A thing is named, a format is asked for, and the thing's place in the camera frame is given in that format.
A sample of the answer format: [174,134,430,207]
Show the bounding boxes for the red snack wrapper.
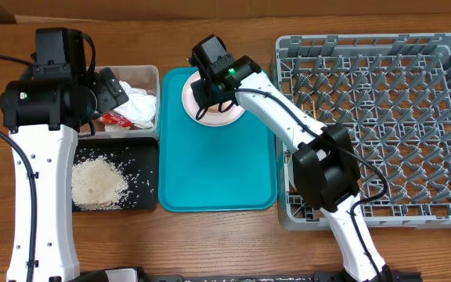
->
[98,113,133,128]

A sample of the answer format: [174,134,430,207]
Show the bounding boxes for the white napkin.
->
[114,81,157,128]

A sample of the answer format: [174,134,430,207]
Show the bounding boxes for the white rice pile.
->
[71,154,156,211]

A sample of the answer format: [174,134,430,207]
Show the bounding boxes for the grey bowl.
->
[287,152,295,187]

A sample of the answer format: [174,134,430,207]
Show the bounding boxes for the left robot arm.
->
[0,65,128,281]

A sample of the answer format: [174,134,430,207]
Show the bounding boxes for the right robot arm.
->
[188,55,393,281]

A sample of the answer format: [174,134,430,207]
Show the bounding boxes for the clear plastic waste bin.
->
[80,65,161,139]

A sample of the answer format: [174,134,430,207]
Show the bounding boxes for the grey dishwasher rack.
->
[272,33,451,229]

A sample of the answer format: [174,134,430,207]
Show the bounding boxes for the large pink plate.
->
[182,71,245,127]

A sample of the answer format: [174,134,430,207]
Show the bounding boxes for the black rectangular tray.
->
[73,137,159,203]

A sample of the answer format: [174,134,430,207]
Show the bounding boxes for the teal serving tray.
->
[158,67,277,212]

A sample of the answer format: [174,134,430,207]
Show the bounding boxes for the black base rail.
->
[74,267,351,282]

